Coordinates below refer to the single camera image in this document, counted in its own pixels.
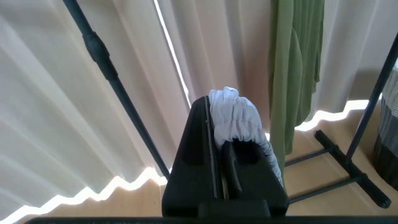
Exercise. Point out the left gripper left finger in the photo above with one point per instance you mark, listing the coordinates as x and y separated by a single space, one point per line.
192 161

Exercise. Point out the white laundry basket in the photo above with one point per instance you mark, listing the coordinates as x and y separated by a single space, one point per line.
388 140

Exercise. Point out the beige curtain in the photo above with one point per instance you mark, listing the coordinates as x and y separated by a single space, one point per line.
46 109

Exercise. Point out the green printed shirt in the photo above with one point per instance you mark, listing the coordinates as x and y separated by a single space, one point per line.
286 77

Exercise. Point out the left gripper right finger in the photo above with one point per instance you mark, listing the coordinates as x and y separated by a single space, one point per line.
255 180

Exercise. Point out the black clothes rack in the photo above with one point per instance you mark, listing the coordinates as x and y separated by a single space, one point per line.
99 56

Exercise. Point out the pale grey shorts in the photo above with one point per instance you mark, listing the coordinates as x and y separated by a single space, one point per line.
233 115

